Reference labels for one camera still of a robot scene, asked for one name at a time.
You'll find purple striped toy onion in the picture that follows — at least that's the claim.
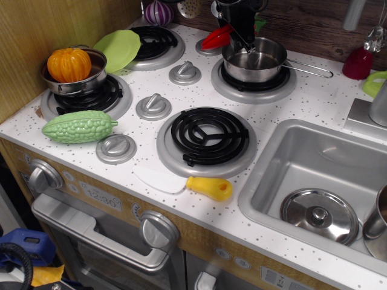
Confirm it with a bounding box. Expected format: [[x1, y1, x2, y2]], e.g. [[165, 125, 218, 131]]
[[144, 1, 174, 27]]

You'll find black braided hose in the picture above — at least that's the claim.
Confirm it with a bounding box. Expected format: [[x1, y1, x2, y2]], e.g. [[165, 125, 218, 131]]
[[0, 242, 34, 288]]

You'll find silver sink basin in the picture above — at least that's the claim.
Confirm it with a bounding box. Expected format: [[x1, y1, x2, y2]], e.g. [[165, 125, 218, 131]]
[[238, 120, 386, 274]]

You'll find silver oven knob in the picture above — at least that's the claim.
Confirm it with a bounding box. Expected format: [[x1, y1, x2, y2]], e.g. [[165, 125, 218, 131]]
[[139, 210, 180, 250], [28, 159, 64, 193]]

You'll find steel pot lid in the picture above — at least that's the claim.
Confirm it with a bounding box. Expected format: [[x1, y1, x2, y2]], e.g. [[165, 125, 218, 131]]
[[279, 188, 360, 246]]

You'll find silver oven door handle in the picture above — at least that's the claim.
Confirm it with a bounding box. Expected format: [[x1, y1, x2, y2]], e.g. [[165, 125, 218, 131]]
[[31, 194, 169, 275]]

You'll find front right black burner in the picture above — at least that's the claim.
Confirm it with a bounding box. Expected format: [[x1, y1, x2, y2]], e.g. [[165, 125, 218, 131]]
[[156, 107, 258, 178]]

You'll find silver toy faucet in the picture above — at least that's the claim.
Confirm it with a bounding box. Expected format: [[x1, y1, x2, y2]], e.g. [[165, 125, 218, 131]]
[[344, 81, 386, 141]]

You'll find blue plastic object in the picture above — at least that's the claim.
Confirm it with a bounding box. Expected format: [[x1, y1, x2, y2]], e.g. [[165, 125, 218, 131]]
[[1, 228, 56, 266]]

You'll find steel saucepan with wire handle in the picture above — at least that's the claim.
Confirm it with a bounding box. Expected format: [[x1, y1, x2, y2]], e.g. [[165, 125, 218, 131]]
[[222, 37, 334, 83]]

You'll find steel pot with handles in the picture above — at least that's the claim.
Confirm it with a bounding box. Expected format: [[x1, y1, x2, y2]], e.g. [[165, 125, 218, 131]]
[[40, 45, 107, 96]]

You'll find front left black burner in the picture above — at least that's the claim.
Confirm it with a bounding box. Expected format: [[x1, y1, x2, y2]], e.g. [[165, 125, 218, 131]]
[[41, 74, 132, 121]]

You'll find light green plastic plate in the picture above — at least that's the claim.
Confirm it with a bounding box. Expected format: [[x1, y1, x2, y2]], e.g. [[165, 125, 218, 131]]
[[93, 30, 141, 73]]

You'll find silver pole on wall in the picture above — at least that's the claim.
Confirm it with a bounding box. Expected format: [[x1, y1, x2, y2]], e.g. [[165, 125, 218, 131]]
[[342, 0, 366, 31]]

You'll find steel cup at right edge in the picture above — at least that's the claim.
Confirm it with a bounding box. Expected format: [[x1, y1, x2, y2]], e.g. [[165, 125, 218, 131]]
[[362, 185, 386, 262]]

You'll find silver oven knob left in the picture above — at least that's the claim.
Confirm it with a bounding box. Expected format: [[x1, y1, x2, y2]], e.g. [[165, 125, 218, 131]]
[[28, 159, 64, 193]]

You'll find hanging silver utensil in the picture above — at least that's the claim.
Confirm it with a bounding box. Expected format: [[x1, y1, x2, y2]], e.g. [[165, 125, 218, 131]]
[[363, 1, 386, 53]]

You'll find silver stovetop knob middle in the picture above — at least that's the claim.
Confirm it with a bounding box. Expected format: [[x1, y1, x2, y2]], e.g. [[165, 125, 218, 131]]
[[135, 93, 172, 121]]

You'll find red toy chili pepper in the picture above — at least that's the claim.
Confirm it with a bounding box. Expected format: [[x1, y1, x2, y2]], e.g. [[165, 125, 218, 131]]
[[201, 16, 267, 51]]

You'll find white knife with yellow handle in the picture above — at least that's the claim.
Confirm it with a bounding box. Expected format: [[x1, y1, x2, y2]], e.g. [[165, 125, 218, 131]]
[[132, 166, 233, 201]]

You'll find yellow cloth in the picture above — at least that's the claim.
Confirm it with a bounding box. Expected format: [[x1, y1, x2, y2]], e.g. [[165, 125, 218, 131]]
[[31, 265, 65, 287]]

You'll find hanging silver strainer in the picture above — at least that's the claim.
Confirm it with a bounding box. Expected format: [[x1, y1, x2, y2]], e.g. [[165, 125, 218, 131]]
[[177, 0, 203, 19]]

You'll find orange toy pumpkin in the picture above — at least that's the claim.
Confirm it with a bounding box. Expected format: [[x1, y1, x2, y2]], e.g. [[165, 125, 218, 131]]
[[47, 48, 91, 83]]

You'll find silver stovetop knob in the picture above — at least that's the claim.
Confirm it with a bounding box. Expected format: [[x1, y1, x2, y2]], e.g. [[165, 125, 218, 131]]
[[135, 93, 172, 121], [169, 61, 201, 86], [96, 134, 137, 165], [195, 39, 222, 56]]

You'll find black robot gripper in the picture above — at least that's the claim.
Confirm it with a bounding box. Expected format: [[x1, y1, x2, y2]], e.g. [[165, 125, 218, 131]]
[[210, 0, 263, 53]]

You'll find silver oven knob right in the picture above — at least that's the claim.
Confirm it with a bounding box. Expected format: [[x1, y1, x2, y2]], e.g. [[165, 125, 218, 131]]
[[139, 210, 180, 250]]

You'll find silver stovetop knob back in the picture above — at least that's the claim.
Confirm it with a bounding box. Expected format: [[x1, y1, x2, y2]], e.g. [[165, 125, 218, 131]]
[[195, 39, 222, 56]]

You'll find green toy bitter gourd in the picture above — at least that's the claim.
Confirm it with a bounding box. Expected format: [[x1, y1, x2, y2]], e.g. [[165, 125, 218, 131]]
[[42, 110, 118, 144]]

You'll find back left black burner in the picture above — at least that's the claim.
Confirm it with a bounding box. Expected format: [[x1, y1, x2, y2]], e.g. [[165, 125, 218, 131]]
[[125, 26, 185, 71]]

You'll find red toy cup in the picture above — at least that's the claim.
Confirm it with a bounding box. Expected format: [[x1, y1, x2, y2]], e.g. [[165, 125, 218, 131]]
[[342, 47, 373, 80]]

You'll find silver stovetop knob upper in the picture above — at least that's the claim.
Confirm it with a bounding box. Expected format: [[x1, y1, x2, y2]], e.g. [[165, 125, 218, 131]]
[[169, 61, 201, 86]]

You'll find silver stovetop knob front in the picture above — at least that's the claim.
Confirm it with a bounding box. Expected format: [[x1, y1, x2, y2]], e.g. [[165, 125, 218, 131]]
[[96, 134, 137, 165]]

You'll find light green plastic utensil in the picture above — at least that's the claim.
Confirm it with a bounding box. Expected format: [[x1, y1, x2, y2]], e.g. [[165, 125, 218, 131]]
[[362, 71, 387, 98]]

